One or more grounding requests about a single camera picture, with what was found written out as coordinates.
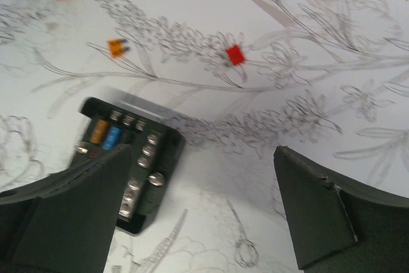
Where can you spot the floral patterned table mat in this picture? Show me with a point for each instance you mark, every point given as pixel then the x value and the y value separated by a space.
pixel 327 78

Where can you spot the orange fuse near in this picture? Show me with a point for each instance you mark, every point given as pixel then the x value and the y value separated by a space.
pixel 118 47

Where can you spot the black fuse box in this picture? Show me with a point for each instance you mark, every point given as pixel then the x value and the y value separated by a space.
pixel 156 150

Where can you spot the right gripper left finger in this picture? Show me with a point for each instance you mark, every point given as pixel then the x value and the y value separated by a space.
pixel 65 222

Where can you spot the red fuse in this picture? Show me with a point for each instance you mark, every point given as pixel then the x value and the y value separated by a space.
pixel 235 55

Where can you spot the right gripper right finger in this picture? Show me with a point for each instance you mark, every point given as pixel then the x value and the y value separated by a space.
pixel 338 223

